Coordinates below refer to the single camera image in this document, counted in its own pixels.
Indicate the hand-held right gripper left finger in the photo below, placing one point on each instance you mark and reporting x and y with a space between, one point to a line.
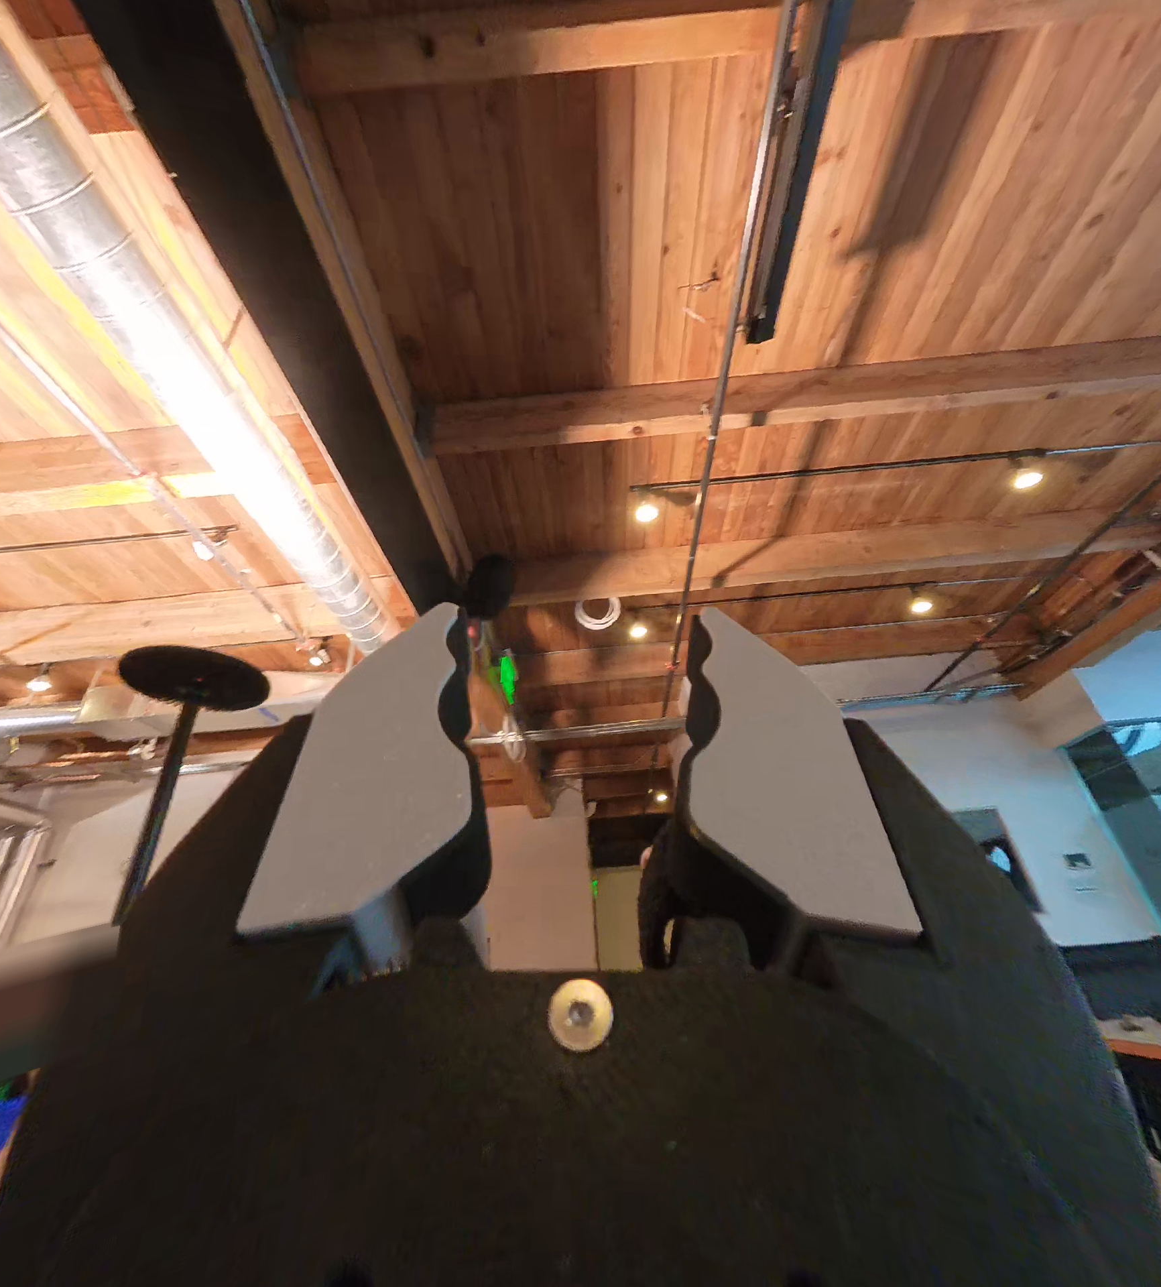
370 794

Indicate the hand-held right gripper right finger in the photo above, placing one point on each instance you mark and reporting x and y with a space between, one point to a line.
793 804

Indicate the black disc-topped pole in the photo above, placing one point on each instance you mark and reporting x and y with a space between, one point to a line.
195 680

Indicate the green exit sign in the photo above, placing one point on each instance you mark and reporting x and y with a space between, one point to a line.
510 680

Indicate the dark door window sign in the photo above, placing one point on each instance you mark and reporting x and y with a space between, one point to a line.
1008 861

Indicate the silver air duct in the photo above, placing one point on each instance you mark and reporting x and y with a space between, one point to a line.
18 720
59 181

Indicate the black ceiling track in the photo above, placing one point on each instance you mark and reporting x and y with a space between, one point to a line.
793 152

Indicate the black round ceiling fixture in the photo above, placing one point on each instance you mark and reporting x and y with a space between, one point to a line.
491 586

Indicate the ceiling spot light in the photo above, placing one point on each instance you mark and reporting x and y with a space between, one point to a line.
1028 473
647 511
920 602
639 629

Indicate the white wall plate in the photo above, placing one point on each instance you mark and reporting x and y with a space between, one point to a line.
1079 864

